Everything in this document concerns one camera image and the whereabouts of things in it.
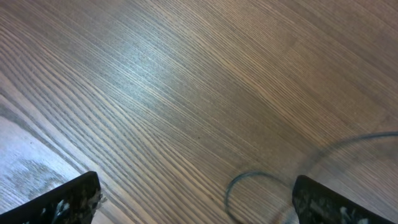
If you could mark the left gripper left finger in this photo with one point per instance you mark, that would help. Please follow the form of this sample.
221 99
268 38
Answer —
73 202

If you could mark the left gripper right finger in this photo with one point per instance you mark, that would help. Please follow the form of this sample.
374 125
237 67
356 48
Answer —
315 203

